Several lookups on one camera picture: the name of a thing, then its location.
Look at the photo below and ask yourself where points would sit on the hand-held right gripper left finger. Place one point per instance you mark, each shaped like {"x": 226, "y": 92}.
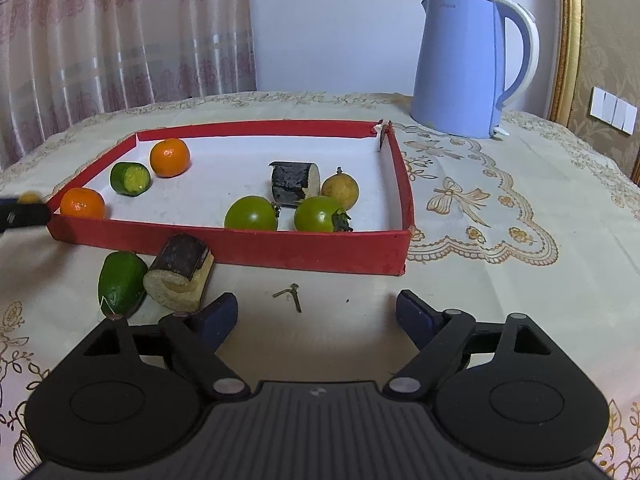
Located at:
{"x": 220, "y": 317}

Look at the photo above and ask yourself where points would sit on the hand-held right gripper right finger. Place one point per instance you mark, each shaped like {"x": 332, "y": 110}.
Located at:
{"x": 412, "y": 317}

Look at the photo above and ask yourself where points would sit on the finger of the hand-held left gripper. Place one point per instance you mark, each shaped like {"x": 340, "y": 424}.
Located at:
{"x": 22, "y": 214}

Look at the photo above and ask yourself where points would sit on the brown longan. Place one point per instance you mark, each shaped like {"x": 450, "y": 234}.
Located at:
{"x": 30, "y": 198}
{"x": 340, "y": 191}

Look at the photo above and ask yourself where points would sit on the orange mandarin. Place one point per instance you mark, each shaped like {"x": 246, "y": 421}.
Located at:
{"x": 82, "y": 203}
{"x": 170, "y": 157}

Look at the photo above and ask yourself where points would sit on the red shallow cardboard box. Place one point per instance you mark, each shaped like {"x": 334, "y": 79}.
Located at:
{"x": 300, "y": 255}

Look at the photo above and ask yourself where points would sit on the green tomato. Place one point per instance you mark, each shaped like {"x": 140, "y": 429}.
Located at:
{"x": 320, "y": 214}
{"x": 251, "y": 215}

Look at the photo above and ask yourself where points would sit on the short green cucumber piece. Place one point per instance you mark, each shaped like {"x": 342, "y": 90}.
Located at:
{"x": 130, "y": 178}

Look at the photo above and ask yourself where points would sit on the dark purple sugarcane piece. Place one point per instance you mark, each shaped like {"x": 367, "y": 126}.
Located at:
{"x": 180, "y": 270}
{"x": 292, "y": 182}

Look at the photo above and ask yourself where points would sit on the small dry twig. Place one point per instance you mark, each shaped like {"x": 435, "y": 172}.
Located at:
{"x": 291, "y": 295}

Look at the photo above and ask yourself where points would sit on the green cucumber end piece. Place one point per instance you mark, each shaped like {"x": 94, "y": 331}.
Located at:
{"x": 119, "y": 282}

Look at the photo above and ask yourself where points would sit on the pink patterned curtain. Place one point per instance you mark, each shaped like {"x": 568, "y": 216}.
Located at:
{"x": 125, "y": 35}

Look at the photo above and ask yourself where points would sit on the light blue electric kettle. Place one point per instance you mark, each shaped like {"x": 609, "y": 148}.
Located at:
{"x": 460, "y": 65}

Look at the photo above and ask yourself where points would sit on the white wall switch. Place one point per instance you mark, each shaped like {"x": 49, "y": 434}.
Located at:
{"x": 612, "y": 110}

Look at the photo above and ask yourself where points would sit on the gold wall frame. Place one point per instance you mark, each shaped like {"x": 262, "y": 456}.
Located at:
{"x": 567, "y": 35}

